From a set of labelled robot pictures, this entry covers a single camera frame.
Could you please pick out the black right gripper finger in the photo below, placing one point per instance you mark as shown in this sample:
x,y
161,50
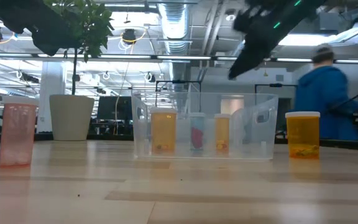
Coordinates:
x,y
250,57

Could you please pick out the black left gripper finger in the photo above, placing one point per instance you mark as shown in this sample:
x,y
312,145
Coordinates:
x,y
54,40

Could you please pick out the small amber pill bottle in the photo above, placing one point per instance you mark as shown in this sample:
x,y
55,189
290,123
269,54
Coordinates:
x,y
222,130

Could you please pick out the large orange pill bottle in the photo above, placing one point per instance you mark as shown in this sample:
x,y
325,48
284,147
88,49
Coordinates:
x,y
303,137

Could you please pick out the teal bottle with red pills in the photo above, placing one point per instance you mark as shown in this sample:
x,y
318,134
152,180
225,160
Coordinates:
x,y
197,137

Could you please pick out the large pink pill bottle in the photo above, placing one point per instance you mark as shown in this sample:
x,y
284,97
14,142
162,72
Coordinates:
x,y
17,133

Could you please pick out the medium orange pill bottle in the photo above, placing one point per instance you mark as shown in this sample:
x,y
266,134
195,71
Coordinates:
x,y
163,130

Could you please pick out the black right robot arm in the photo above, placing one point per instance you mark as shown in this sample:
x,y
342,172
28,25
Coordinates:
x,y
297,12

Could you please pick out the clear plastic bin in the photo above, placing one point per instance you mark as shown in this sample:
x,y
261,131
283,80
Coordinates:
x,y
247,146

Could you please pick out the green leafy tree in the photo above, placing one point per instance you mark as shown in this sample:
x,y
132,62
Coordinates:
x,y
95,28

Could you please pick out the white building column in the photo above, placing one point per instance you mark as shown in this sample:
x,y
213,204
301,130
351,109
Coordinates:
x,y
47,93

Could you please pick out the beige plant pot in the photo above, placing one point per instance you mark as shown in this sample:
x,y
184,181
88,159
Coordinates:
x,y
71,118

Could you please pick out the person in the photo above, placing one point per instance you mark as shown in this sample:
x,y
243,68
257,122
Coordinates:
x,y
322,99

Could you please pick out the black monitor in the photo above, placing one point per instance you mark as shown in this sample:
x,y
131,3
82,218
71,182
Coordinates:
x,y
124,105

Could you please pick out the black stand frame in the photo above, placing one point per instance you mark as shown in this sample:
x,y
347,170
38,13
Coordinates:
x,y
275,85
179,81

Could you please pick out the silver round air duct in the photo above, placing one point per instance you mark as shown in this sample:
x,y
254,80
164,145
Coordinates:
x,y
174,25

